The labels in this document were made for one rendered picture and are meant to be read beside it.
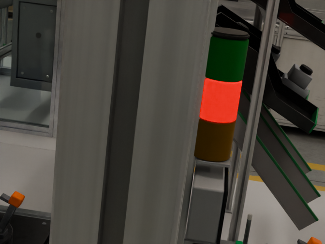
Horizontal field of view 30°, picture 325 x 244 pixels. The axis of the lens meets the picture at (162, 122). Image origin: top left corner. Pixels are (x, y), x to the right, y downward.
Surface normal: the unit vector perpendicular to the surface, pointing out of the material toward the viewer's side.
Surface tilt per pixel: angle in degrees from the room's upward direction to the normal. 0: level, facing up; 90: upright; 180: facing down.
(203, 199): 90
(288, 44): 90
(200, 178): 0
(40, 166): 0
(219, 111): 90
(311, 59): 90
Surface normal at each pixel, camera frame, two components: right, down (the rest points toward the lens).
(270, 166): -0.28, 0.26
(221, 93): -0.01, 0.30
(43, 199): 0.11, -0.95
